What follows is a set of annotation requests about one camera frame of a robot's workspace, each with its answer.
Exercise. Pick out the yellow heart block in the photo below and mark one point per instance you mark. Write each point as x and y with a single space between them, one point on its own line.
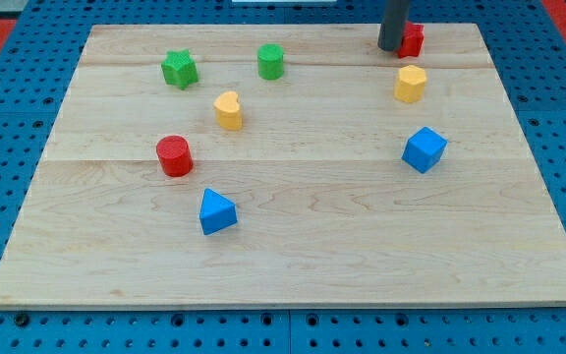
228 111

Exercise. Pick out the grey cylindrical robot arm stick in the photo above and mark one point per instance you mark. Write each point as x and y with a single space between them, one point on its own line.
392 27

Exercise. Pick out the blue cube block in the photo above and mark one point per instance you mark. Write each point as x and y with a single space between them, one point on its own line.
424 149

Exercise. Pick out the green star block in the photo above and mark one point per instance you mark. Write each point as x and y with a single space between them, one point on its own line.
179 69

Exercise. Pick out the blue triangle block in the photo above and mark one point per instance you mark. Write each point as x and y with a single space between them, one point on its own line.
216 212

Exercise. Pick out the red star block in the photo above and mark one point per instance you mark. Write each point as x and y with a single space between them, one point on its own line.
412 40

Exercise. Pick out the light wooden board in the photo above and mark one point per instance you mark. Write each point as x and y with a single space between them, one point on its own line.
329 214

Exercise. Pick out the red cylinder block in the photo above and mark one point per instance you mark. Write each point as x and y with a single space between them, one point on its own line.
174 156

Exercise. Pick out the green cylinder block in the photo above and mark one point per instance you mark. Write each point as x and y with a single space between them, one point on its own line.
270 61

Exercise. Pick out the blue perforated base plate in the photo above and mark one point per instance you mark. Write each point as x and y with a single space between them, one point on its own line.
37 62

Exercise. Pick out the yellow hexagon block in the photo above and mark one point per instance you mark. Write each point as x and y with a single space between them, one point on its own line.
410 84

